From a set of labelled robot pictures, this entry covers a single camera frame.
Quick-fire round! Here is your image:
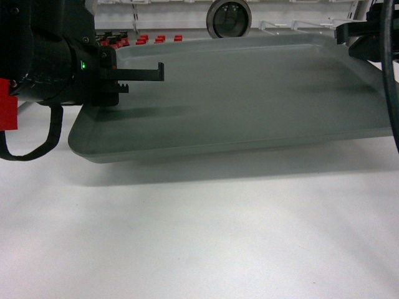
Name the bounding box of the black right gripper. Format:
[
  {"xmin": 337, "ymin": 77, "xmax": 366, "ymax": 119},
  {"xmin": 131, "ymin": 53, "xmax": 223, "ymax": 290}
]
[{"xmin": 335, "ymin": 2, "xmax": 383, "ymax": 61}]

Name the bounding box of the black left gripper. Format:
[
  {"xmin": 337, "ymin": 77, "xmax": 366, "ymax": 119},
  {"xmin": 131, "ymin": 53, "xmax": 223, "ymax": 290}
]
[{"xmin": 62, "ymin": 1, "xmax": 164, "ymax": 107}]

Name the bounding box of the grey rectangular serving tray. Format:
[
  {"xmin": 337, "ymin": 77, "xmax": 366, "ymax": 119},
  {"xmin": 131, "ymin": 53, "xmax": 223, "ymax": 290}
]
[{"xmin": 68, "ymin": 34, "xmax": 392, "ymax": 163}]

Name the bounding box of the red cap bottles row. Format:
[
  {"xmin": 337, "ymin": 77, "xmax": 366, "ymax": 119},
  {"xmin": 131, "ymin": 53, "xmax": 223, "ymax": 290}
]
[{"xmin": 95, "ymin": 30, "xmax": 183, "ymax": 50}]

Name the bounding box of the black round barcode scanner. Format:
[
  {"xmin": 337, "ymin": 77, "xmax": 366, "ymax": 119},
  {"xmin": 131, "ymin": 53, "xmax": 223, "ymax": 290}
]
[{"xmin": 206, "ymin": 1, "xmax": 252, "ymax": 39}]

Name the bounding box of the black cable right side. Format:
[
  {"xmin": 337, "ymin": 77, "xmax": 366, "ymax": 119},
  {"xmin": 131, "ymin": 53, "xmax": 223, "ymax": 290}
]
[{"xmin": 380, "ymin": 0, "xmax": 399, "ymax": 153}]

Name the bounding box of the black looped cable left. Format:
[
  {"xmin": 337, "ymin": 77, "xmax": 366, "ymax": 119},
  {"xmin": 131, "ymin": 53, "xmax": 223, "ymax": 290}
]
[{"xmin": 0, "ymin": 105, "xmax": 64, "ymax": 162}]

